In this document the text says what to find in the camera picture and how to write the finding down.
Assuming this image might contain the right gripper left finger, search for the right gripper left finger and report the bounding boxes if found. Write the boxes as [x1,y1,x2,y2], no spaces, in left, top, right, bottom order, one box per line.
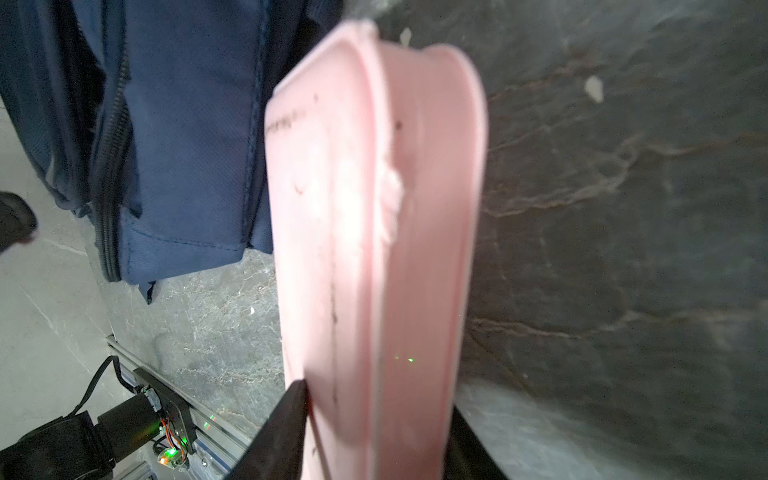
[227,380,309,480]

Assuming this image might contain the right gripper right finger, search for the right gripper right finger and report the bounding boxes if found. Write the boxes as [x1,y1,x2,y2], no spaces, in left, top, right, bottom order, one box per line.
[443,406,508,480]

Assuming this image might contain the pink pencil case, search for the pink pencil case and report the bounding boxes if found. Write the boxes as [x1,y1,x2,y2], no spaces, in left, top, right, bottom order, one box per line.
[265,20,489,479]

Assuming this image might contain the navy blue student backpack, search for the navy blue student backpack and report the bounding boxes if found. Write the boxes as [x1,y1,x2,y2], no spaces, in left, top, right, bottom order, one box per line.
[1,1,343,301]

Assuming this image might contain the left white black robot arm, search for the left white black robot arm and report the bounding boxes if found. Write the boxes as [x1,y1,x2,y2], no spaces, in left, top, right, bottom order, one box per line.
[1,355,163,479]

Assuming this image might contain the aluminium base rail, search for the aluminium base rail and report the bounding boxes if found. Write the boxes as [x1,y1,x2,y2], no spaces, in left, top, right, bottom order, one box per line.
[106,335,250,479]

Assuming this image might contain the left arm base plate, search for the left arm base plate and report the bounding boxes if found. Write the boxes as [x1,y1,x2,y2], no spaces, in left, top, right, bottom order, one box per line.
[133,367,197,469]

